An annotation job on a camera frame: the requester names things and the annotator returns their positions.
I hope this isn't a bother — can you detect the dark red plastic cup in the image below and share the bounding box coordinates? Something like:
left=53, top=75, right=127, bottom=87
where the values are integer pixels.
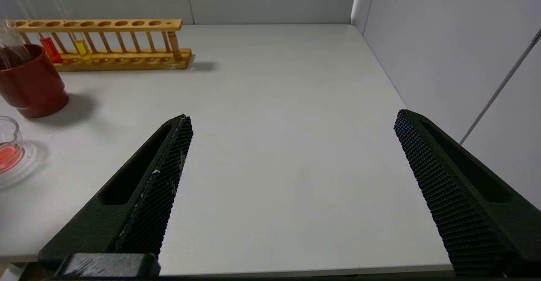
left=0, top=44, right=70, bottom=118

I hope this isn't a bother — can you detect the test tube with red pigment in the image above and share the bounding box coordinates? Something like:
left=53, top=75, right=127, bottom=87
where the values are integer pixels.
left=39, top=17, right=64, bottom=64
left=0, top=44, right=17, bottom=68

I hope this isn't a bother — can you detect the test tube with yellow pigment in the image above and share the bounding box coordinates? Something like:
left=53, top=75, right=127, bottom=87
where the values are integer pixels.
left=63, top=17, right=94, bottom=63

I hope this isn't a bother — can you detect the wooden test tube rack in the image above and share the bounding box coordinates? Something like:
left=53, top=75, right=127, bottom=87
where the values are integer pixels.
left=3, top=19, right=193, bottom=71

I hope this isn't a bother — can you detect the empty glass test tube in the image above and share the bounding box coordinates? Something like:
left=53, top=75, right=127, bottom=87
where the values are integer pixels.
left=0, top=21, right=32, bottom=64

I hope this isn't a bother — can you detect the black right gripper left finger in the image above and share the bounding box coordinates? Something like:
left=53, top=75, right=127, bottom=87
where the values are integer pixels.
left=38, top=114, right=194, bottom=274

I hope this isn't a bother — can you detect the clear glass beaker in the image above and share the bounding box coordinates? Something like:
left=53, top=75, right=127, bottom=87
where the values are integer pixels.
left=0, top=115, right=26, bottom=175

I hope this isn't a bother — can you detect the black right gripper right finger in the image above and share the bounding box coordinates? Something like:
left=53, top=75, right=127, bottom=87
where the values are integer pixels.
left=393, top=109, right=541, bottom=276

